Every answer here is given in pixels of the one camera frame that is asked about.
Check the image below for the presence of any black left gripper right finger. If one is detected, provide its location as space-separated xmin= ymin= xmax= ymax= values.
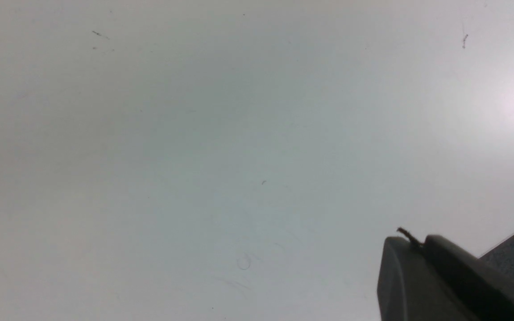
xmin=423 ymin=235 xmax=514 ymax=321

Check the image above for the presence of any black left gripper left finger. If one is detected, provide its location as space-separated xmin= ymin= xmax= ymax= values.
xmin=377 ymin=227 xmax=477 ymax=321

